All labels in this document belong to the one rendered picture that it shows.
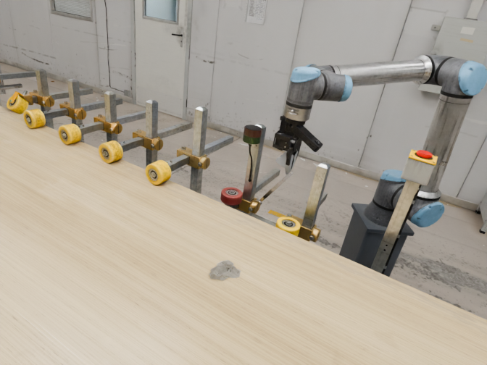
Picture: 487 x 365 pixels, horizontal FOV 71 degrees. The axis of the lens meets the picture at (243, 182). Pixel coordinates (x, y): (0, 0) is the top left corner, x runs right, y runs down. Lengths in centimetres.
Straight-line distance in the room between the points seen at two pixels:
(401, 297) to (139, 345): 66
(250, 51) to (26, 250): 353
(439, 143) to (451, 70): 29
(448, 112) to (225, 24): 317
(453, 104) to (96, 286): 140
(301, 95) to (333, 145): 287
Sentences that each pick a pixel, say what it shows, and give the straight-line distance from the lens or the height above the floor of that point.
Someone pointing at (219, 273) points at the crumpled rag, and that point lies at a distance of 91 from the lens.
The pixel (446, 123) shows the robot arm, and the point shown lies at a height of 121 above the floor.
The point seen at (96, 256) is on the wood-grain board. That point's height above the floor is 90.
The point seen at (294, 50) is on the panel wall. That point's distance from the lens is 397.
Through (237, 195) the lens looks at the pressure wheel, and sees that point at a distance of 124.
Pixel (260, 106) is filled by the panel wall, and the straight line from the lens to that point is 419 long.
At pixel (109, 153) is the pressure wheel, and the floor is 95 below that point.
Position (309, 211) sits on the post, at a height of 93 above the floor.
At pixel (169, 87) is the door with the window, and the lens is 491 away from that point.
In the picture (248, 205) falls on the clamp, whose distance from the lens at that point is 129.
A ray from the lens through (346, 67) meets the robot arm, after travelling 140.
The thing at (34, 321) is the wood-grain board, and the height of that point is 90.
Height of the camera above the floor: 153
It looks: 28 degrees down
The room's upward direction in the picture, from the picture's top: 9 degrees clockwise
